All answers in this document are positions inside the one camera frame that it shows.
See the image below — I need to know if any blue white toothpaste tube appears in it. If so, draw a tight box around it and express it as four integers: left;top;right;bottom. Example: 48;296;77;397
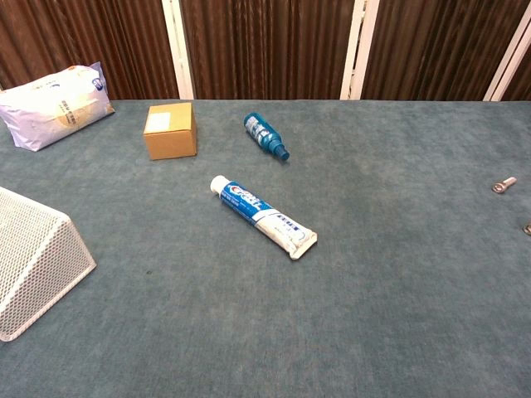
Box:
209;174;319;261

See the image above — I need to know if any white mesh wire basket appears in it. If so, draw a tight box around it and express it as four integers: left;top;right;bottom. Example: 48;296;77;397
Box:
0;186;98;343

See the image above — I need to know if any blue spray bottle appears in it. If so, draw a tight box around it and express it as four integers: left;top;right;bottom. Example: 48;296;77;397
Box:
242;112;291;162

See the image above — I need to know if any white tissue pack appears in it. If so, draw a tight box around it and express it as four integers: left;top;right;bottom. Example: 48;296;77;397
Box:
0;61;116;153

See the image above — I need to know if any white screen frame post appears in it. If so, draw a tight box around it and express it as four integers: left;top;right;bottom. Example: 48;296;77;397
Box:
482;12;531;103
339;0;381;101
160;0;196;100

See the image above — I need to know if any blue felt table mat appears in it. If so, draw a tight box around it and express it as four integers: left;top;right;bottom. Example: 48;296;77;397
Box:
0;98;531;398

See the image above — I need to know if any small cardboard box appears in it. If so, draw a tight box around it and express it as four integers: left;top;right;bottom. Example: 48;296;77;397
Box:
143;101;198;162

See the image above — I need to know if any brown pleated screen panel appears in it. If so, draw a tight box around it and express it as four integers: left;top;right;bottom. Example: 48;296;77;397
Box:
0;0;179;100
360;0;528;102
178;0;357;100
499;57;531;102

